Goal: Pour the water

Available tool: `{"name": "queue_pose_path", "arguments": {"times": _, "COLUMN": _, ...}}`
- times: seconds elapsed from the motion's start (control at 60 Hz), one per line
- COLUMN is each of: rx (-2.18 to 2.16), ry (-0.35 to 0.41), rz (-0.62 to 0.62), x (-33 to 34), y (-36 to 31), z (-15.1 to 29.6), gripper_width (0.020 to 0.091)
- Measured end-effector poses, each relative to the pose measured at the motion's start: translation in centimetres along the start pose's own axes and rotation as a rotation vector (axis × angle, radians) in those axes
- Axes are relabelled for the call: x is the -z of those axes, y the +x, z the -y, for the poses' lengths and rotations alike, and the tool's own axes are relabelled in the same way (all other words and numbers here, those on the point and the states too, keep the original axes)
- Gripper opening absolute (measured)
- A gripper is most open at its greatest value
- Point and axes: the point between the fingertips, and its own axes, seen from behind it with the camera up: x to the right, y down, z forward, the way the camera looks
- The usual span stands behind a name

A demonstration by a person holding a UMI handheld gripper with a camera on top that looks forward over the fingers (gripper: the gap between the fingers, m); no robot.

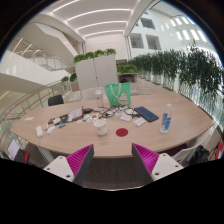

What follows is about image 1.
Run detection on small potted plants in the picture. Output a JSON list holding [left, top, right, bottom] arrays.
[[60, 72, 80, 93]]

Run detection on black chair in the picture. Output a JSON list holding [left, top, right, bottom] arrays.
[[47, 94, 65, 107]]

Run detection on white cabinet with plants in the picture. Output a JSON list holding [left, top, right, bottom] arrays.
[[73, 48, 119, 92]]

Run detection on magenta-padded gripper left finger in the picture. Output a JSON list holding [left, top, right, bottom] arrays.
[[43, 143, 95, 187]]

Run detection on white cup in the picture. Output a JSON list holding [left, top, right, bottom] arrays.
[[92, 118, 108, 137]]

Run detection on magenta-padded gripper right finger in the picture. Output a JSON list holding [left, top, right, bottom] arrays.
[[131, 143, 185, 183]]

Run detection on white power strip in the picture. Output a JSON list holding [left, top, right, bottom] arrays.
[[35, 125, 45, 139]]

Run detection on ceiling light strips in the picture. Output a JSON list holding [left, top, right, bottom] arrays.
[[51, 0, 133, 38]]

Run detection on black backpack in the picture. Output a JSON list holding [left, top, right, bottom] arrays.
[[188, 144, 210, 166]]

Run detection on colourful sticker sheet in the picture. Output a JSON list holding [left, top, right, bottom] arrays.
[[77, 113, 100, 124]]

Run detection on dark blue keyboard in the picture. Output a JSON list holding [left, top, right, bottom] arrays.
[[133, 106, 160, 123]]

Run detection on clear blue-label water bottle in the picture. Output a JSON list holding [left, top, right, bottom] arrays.
[[159, 103, 173, 134]]

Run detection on white chair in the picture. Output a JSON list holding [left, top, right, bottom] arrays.
[[80, 87, 104, 101], [171, 128, 214, 164]]

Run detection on tall clear white-cap bottle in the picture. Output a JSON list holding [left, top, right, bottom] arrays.
[[94, 89, 105, 109]]

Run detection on open notebook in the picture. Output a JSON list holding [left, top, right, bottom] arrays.
[[66, 106, 84, 122]]

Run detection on flat round red coaster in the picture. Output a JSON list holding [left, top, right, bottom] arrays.
[[115, 127, 129, 138]]

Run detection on row of green plants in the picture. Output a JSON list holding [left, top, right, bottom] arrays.
[[128, 44, 224, 108]]

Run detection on green cat-print tote bag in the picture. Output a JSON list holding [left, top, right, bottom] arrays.
[[104, 82, 132, 108]]

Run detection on white flat packet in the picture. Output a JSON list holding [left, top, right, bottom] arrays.
[[133, 116, 147, 127], [119, 113, 134, 122]]

